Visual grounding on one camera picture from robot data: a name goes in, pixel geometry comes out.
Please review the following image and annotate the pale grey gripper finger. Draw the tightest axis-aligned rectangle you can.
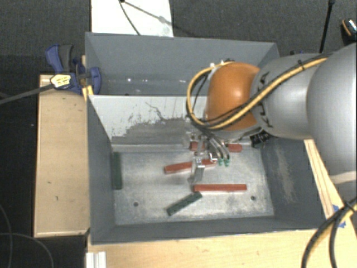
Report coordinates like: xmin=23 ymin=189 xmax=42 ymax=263
xmin=187 ymin=157 xmax=196 ymax=184
xmin=194 ymin=157 xmax=206 ymax=185

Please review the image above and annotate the red-brown flat block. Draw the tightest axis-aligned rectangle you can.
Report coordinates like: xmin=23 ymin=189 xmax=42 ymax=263
xmin=163 ymin=158 xmax=218 ymax=175
xmin=189 ymin=140 xmax=243 ymax=154
xmin=192 ymin=183 xmax=248 ymax=193

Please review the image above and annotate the dark green flat block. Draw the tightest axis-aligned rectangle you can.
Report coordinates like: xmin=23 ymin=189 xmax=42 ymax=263
xmin=112 ymin=151 xmax=123 ymax=190
xmin=166 ymin=191 xmax=203 ymax=217

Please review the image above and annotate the grey metal bin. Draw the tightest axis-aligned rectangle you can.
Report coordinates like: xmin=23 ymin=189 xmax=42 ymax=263
xmin=84 ymin=31 xmax=331 ymax=245

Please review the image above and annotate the pale wood board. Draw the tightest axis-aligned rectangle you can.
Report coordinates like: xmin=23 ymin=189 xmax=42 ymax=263
xmin=33 ymin=74 xmax=91 ymax=238

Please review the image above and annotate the black cylinder on white bracket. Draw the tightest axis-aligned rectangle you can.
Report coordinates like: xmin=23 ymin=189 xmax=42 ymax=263
xmin=249 ymin=132 xmax=271 ymax=150

